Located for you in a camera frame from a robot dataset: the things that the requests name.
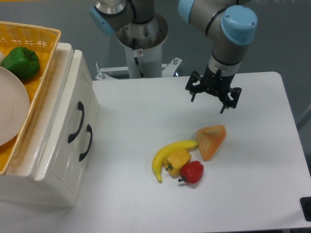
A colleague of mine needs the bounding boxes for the yellow woven basket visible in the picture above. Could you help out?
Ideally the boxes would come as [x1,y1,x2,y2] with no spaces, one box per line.
[0,21,61,175]

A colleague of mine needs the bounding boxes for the yellow banana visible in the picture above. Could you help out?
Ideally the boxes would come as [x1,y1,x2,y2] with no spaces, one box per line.
[152,140,198,183]

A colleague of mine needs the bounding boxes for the black object at table edge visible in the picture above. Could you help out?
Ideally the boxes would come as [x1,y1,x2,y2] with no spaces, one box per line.
[300,197,311,222]

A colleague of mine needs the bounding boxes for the red bell pepper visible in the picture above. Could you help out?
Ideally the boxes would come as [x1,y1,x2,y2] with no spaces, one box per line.
[178,161,204,184]

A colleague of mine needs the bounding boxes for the green bell pepper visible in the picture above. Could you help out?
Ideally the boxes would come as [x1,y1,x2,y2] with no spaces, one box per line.
[0,47,40,81]

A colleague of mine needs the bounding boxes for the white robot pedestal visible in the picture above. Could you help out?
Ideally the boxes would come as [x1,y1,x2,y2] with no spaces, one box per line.
[116,13,168,79]

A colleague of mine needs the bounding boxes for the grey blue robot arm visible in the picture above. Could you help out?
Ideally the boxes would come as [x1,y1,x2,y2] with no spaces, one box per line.
[90,0,258,109]

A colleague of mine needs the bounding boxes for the white drawer cabinet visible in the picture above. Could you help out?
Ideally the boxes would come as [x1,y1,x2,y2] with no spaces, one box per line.
[0,42,100,208]

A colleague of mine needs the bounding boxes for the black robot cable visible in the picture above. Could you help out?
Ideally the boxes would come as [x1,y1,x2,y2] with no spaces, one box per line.
[132,37,146,79]

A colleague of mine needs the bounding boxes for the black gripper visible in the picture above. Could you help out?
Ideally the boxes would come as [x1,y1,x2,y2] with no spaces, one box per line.
[185,66,242,114]

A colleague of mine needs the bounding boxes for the beige plate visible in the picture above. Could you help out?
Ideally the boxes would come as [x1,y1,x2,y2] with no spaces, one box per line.
[0,67,30,145]

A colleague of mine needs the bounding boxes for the yellow bell pepper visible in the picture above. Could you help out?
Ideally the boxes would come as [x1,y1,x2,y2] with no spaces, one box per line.
[163,149,191,178]

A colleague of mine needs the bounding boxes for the orange triangular bread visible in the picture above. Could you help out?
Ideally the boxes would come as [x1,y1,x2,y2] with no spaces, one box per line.
[196,125,226,161]

